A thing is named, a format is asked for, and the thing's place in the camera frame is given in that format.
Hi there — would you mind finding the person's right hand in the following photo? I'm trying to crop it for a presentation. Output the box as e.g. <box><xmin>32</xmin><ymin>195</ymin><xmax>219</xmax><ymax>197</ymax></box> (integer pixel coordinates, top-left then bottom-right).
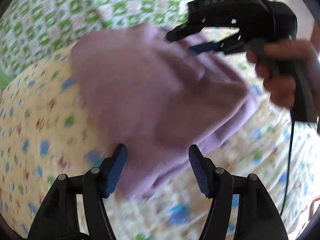
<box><xmin>246</xmin><ymin>23</ymin><xmax>319</xmax><ymax>115</ymax></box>

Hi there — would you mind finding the mauve knit sweater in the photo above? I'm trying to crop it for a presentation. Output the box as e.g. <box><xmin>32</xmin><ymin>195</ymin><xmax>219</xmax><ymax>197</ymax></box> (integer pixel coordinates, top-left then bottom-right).
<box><xmin>70</xmin><ymin>23</ymin><xmax>259</xmax><ymax>199</ymax></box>

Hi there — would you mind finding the green white patterned quilt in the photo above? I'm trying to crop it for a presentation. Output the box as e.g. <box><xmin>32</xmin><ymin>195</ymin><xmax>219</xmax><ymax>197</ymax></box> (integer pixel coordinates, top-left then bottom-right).
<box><xmin>1</xmin><ymin>0</ymin><xmax>193</xmax><ymax>77</ymax></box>

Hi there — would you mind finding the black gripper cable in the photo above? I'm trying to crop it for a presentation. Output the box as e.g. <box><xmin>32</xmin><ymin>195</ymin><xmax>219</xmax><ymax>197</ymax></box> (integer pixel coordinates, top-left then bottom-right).
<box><xmin>280</xmin><ymin>109</ymin><xmax>296</xmax><ymax>217</ymax></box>

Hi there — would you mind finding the yellow cartoon animal bedsheet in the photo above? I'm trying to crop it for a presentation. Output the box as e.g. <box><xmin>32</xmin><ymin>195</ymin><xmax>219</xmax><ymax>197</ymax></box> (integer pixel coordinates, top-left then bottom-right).
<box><xmin>1</xmin><ymin>47</ymin><xmax>319</xmax><ymax>239</ymax></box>

